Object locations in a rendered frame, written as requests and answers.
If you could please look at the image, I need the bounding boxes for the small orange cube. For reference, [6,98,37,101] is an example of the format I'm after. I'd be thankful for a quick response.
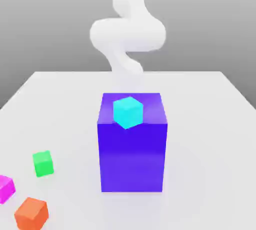
[14,197,50,230]

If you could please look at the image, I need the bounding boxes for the small cyan cube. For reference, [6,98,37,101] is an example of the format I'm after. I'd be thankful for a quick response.
[112,96,144,130]

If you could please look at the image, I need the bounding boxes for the small green cube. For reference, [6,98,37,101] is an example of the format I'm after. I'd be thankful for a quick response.
[32,150,55,178]

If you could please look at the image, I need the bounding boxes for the small magenta cube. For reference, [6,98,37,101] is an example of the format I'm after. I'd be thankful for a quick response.
[0,175,17,205]

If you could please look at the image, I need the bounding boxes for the large purple box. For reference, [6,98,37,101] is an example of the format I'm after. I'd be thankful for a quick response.
[96,92,168,193]

